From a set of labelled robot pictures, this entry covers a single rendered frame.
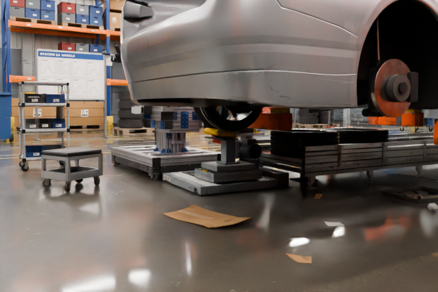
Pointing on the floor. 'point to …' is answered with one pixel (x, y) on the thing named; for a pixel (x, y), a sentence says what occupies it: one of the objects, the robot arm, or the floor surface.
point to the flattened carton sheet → (204, 217)
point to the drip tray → (431, 195)
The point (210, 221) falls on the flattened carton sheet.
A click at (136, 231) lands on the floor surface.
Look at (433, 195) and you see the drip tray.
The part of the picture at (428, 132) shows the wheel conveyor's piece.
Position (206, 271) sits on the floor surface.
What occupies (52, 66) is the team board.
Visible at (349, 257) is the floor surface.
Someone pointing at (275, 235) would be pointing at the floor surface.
